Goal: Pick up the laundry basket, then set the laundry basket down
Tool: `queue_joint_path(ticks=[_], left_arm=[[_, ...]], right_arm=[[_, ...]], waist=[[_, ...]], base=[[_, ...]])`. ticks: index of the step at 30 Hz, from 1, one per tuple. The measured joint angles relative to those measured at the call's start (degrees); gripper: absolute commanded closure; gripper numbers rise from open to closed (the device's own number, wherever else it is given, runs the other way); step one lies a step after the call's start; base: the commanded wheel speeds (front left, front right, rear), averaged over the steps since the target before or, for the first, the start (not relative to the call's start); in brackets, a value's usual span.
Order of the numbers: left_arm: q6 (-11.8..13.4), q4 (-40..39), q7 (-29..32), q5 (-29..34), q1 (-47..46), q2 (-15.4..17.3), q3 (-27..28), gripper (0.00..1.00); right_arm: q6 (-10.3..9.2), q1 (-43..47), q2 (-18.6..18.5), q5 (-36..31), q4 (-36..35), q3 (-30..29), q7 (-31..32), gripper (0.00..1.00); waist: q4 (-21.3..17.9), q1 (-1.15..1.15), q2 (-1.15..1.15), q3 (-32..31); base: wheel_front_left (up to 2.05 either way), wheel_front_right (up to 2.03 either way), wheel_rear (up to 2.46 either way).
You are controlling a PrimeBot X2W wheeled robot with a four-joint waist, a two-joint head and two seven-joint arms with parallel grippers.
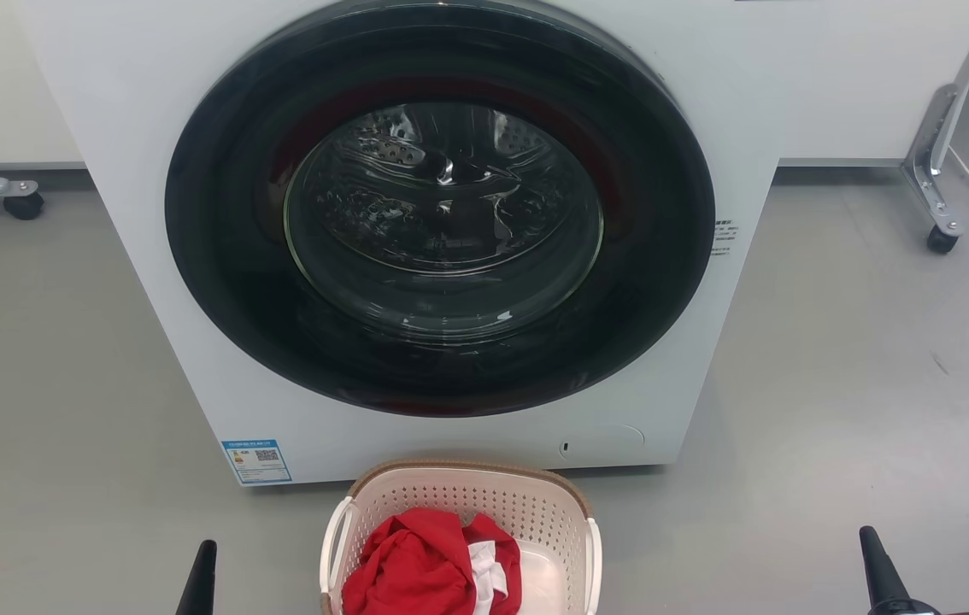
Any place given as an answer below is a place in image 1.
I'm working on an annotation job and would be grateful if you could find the red garment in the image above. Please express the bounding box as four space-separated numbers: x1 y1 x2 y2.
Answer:
342 508 523 615

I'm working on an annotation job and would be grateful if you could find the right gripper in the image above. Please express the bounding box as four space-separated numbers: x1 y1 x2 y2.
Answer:
858 526 969 615

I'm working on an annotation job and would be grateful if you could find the tall grey metal frame leg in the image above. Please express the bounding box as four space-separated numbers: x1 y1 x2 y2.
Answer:
901 0 969 239

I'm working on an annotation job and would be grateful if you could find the white front-load washing machine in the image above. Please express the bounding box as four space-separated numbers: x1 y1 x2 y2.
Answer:
10 0 793 487

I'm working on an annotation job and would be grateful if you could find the round black washing machine door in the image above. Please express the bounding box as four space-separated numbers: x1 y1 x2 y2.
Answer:
164 0 717 419

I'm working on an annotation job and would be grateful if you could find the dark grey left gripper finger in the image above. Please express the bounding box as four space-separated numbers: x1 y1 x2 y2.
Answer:
174 540 219 615

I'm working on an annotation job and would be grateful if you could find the white garment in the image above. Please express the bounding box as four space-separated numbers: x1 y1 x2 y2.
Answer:
467 540 509 615

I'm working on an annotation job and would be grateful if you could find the cream perforated plastic laundry basket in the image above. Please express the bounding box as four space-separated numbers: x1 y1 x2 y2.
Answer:
319 460 603 615

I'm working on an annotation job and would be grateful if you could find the blue energy label sticker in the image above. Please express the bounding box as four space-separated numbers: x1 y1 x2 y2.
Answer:
220 439 293 486

